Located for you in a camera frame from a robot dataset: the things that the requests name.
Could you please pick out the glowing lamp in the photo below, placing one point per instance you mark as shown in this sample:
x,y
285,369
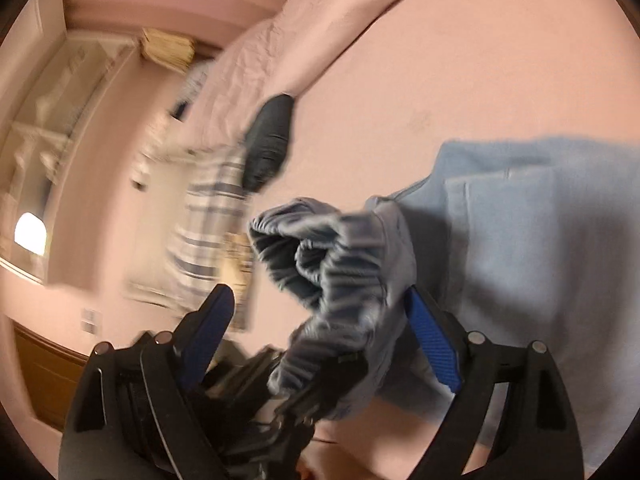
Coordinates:
x,y
31,234

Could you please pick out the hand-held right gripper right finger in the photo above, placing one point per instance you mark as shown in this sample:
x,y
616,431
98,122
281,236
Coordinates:
x,y
435,345

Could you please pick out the brown wooden cabinet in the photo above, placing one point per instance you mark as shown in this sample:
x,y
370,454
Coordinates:
x,y
50,375

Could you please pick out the yellow pleated cloth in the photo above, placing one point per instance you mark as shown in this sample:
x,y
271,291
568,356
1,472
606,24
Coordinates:
x,y
167,47

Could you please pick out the pink duvet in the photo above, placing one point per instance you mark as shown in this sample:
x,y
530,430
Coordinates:
x,y
280,50

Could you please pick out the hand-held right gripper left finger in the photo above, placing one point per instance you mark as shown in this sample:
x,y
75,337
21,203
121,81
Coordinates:
x,y
210,330

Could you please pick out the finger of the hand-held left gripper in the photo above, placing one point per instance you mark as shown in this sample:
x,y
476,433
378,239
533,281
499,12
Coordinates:
x,y
335,385

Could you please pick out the small wall switch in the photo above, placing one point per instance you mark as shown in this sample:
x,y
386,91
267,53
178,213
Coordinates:
x,y
91,321

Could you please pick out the light blue denim pants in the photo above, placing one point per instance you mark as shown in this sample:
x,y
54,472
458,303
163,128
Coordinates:
x,y
525,260

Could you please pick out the dark folded jeans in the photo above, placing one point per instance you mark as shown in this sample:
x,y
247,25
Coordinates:
x,y
270,140

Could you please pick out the blue checked pillow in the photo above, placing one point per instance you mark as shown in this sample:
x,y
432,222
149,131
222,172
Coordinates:
x,y
192,87

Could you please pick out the plaid pillow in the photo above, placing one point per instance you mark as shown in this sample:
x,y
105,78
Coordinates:
x,y
210,230

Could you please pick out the cream cartoon printed cloth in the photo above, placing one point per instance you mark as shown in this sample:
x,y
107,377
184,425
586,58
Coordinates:
x,y
240,270

